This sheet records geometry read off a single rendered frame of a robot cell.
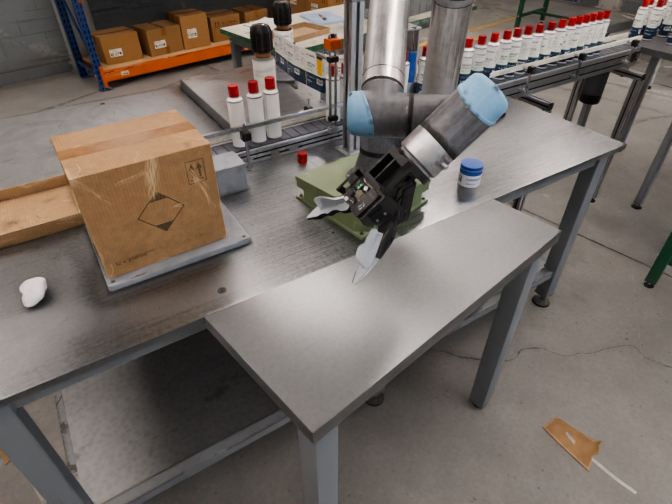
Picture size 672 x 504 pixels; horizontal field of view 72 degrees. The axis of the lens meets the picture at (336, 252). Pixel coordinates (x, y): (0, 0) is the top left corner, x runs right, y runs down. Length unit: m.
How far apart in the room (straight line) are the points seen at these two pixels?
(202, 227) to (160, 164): 0.20
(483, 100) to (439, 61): 0.47
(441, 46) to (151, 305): 0.87
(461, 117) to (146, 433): 1.36
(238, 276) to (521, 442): 1.23
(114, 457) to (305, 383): 0.88
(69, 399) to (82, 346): 0.76
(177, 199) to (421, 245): 0.62
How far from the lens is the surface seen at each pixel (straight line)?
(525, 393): 2.07
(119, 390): 1.83
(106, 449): 1.71
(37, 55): 5.87
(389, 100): 0.81
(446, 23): 1.13
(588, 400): 2.15
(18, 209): 1.65
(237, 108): 1.58
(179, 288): 1.17
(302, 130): 1.74
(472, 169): 1.50
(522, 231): 1.39
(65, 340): 1.15
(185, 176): 1.14
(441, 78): 1.19
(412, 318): 1.06
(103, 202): 1.12
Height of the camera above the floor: 1.59
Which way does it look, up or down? 39 degrees down
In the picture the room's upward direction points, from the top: straight up
